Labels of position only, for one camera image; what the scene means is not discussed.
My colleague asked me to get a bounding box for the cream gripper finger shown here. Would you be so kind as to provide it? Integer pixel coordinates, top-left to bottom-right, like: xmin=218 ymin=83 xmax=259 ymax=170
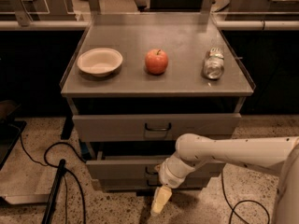
xmin=150 ymin=186 xmax=172 ymax=217

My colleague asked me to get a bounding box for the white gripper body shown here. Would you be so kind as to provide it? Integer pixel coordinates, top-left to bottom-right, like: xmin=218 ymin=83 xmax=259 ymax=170
xmin=156 ymin=152 xmax=206 ymax=189

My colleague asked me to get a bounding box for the grey drawer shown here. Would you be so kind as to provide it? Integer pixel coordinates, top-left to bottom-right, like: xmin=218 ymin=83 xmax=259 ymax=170
xmin=92 ymin=177 xmax=209 ymax=192
xmin=85 ymin=154 xmax=226 ymax=181
xmin=73 ymin=113 xmax=241 ymax=142

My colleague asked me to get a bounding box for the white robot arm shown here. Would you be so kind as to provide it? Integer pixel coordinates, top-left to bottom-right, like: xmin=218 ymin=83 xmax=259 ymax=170
xmin=150 ymin=133 xmax=299 ymax=224

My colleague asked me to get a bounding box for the grey bottom drawer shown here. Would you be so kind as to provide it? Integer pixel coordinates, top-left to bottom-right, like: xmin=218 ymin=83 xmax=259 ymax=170
xmin=92 ymin=177 xmax=209 ymax=192

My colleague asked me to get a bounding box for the grey top drawer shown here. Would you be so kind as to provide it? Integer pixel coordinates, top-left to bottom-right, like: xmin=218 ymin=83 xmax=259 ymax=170
xmin=73 ymin=113 xmax=241 ymax=142

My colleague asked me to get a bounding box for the grey drawer cabinet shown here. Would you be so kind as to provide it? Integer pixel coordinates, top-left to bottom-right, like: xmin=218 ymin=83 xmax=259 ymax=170
xmin=59 ymin=12 xmax=256 ymax=198

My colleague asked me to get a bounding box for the red apple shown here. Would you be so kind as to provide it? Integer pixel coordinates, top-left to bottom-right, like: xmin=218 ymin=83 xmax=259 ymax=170
xmin=145 ymin=49 xmax=168 ymax=75

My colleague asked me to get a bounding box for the crushed clear plastic bottle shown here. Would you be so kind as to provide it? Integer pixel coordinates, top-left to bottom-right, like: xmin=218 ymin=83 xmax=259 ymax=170
xmin=203 ymin=48 xmax=224 ymax=80

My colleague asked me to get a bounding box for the black pole on floor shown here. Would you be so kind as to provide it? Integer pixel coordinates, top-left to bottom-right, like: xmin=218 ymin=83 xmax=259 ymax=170
xmin=42 ymin=159 xmax=65 ymax=224

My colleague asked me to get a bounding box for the white paper bowl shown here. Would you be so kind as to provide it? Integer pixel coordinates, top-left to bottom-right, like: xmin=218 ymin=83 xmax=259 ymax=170
xmin=77 ymin=48 xmax=123 ymax=77

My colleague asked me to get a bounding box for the dark platform at left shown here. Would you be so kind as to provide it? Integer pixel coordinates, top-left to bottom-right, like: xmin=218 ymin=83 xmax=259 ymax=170
xmin=0 ymin=99 xmax=28 ymax=172

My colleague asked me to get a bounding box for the black cable right floor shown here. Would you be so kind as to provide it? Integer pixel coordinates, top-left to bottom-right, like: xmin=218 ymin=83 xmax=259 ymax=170
xmin=220 ymin=170 xmax=271 ymax=224

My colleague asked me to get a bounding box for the black cable floor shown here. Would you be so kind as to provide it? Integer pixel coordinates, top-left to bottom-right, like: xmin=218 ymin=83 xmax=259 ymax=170
xmin=12 ymin=124 xmax=92 ymax=224
xmin=220 ymin=170 xmax=271 ymax=224

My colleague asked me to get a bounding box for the black cable left floor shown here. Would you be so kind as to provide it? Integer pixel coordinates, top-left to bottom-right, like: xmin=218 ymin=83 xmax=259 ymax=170
xmin=12 ymin=124 xmax=92 ymax=224

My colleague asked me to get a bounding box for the white rail right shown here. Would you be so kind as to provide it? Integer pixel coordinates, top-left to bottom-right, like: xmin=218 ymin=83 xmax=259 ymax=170
xmin=215 ymin=21 xmax=299 ymax=31

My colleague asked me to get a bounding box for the white rail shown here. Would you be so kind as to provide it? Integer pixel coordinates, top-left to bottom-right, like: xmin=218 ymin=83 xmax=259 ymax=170
xmin=215 ymin=21 xmax=299 ymax=31
xmin=0 ymin=21 xmax=90 ymax=31

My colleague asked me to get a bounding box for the white rail left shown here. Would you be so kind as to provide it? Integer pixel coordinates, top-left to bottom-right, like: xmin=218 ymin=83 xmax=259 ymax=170
xmin=0 ymin=21 xmax=90 ymax=31

